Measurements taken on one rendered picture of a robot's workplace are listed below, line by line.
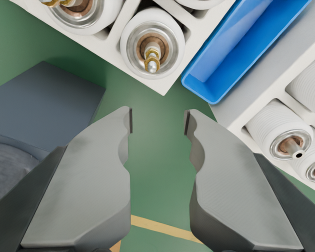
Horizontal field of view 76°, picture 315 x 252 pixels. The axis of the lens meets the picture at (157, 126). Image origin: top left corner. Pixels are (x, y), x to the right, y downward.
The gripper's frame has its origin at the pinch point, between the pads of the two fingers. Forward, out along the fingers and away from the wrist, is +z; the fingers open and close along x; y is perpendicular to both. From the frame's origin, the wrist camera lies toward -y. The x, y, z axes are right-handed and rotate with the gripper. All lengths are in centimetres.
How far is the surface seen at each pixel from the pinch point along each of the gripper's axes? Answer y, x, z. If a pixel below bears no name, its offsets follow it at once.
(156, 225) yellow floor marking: 87, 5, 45
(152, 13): -3.7, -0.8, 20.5
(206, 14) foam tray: -3.5, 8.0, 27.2
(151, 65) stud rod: 0.5, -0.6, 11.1
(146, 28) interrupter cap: -1.9, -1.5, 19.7
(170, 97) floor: 19.7, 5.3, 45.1
